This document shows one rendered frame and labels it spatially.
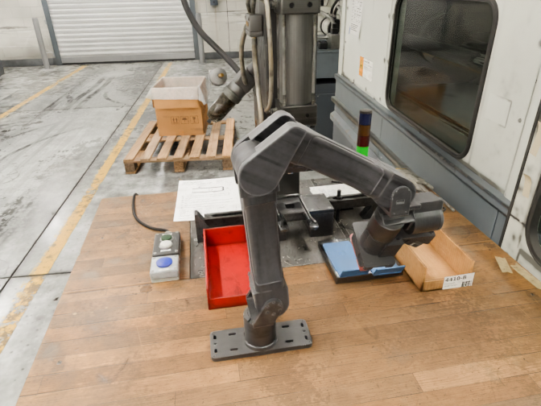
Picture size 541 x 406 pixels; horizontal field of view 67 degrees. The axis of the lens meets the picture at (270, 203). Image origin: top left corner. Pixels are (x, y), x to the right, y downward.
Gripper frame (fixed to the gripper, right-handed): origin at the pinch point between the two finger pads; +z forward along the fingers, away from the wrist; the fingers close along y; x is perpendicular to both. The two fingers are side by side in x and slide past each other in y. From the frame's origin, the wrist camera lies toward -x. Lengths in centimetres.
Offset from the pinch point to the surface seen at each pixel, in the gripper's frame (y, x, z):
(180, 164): 208, 58, 224
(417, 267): -1.3, -14.2, 3.7
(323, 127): 246, -86, 225
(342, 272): 0.1, 3.2, 5.3
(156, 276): 7.1, 46.3, 13.1
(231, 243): 17.6, 27.3, 20.0
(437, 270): -0.5, -21.8, 8.9
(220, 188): 49, 28, 38
